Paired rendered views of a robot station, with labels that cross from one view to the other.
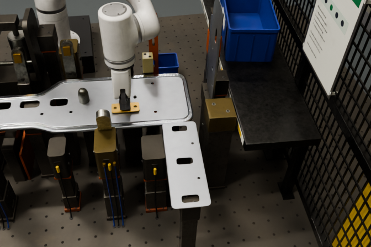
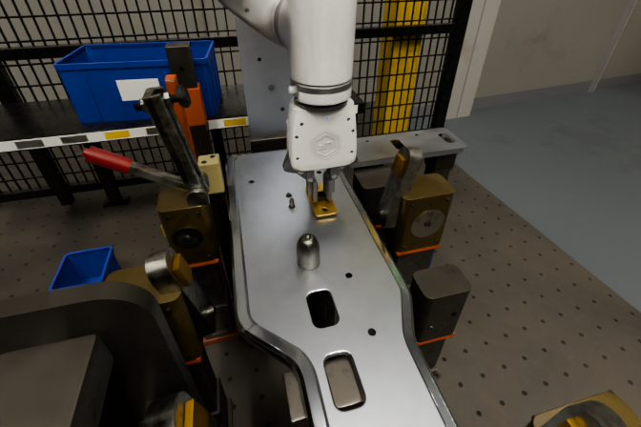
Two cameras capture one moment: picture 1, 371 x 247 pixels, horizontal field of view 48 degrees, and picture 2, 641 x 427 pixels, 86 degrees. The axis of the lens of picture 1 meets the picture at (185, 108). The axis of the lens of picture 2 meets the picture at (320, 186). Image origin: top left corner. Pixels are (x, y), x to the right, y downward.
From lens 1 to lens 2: 1.25 m
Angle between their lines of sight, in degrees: 69
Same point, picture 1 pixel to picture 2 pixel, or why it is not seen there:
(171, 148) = (382, 153)
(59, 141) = (429, 279)
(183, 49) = (26, 274)
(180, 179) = (425, 144)
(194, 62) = not seen: hidden behind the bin
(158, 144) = (373, 172)
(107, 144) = (430, 181)
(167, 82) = (248, 168)
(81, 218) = not seen: hidden behind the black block
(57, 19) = not seen: outside the picture
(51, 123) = (394, 300)
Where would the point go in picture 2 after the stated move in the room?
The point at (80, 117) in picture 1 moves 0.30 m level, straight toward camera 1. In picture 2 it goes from (358, 254) to (506, 198)
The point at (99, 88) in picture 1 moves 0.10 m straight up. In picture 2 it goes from (267, 245) to (260, 191)
